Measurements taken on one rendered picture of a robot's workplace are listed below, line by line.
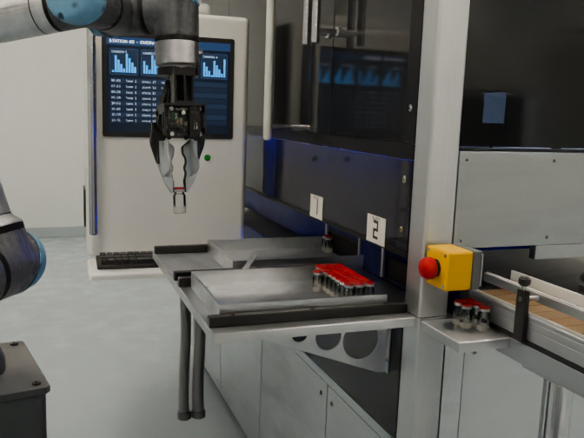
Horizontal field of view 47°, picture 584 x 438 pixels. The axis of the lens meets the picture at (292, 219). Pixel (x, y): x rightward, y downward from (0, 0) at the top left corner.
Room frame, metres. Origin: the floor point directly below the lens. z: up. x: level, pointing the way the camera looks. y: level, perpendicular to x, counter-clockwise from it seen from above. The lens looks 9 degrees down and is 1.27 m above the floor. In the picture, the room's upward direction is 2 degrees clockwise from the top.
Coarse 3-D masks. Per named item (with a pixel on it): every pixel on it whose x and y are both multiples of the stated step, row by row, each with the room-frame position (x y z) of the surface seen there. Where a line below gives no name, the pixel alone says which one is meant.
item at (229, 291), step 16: (192, 272) 1.40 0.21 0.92; (208, 272) 1.42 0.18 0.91; (224, 272) 1.43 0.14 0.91; (240, 272) 1.45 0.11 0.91; (256, 272) 1.46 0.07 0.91; (272, 272) 1.47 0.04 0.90; (288, 272) 1.48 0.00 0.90; (304, 272) 1.50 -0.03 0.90; (192, 288) 1.40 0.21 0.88; (208, 288) 1.40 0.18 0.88; (224, 288) 1.41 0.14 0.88; (240, 288) 1.41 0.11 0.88; (256, 288) 1.42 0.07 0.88; (272, 288) 1.42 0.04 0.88; (288, 288) 1.43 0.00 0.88; (304, 288) 1.43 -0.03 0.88; (208, 304) 1.25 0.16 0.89; (224, 304) 1.17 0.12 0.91; (240, 304) 1.18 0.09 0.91; (256, 304) 1.19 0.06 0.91; (272, 304) 1.20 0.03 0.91; (288, 304) 1.21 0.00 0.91; (304, 304) 1.22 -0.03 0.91; (320, 304) 1.24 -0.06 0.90; (336, 304) 1.25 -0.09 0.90; (352, 304) 1.26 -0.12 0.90
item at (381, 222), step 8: (368, 216) 1.45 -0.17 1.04; (376, 216) 1.42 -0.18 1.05; (368, 224) 1.45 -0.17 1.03; (376, 224) 1.42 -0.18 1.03; (384, 224) 1.38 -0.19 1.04; (368, 232) 1.45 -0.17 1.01; (376, 232) 1.41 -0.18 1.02; (384, 232) 1.38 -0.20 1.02; (368, 240) 1.45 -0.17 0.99; (376, 240) 1.41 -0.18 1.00; (384, 240) 1.38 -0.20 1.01
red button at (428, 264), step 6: (426, 258) 1.17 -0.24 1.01; (432, 258) 1.17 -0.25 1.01; (420, 264) 1.18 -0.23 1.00; (426, 264) 1.16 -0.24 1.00; (432, 264) 1.16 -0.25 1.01; (420, 270) 1.18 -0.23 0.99; (426, 270) 1.16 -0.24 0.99; (432, 270) 1.16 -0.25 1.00; (426, 276) 1.16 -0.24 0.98; (432, 276) 1.16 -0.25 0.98
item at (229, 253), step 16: (208, 240) 1.76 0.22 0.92; (224, 240) 1.78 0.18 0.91; (240, 240) 1.80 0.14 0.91; (256, 240) 1.81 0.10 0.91; (272, 240) 1.83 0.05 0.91; (288, 240) 1.85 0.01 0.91; (304, 240) 1.86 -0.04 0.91; (320, 240) 1.88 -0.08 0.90; (224, 256) 1.60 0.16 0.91; (240, 256) 1.72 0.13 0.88; (272, 256) 1.74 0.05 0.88; (288, 256) 1.74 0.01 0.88; (304, 256) 1.75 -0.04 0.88; (320, 256) 1.61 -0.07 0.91; (336, 256) 1.62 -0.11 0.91; (352, 256) 1.63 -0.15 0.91
